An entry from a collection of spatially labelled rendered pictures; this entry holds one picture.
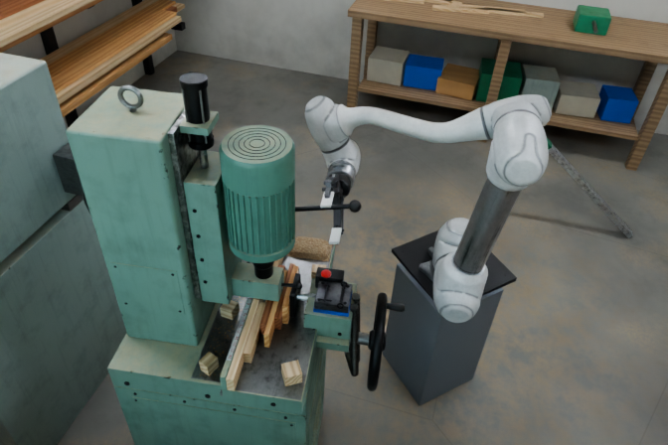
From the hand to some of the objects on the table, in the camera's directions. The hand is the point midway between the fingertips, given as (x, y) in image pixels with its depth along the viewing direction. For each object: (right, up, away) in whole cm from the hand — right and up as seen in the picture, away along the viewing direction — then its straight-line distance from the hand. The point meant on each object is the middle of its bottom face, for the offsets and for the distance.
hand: (330, 223), depth 157 cm
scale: (-22, -19, +2) cm, 30 cm away
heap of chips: (-7, -10, +24) cm, 27 cm away
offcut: (-10, -40, -14) cm, 43 cm away
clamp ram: (-8, -25, +4) cm, 26 cm away
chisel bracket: (-21, -20, +2) cm, 29 cm away
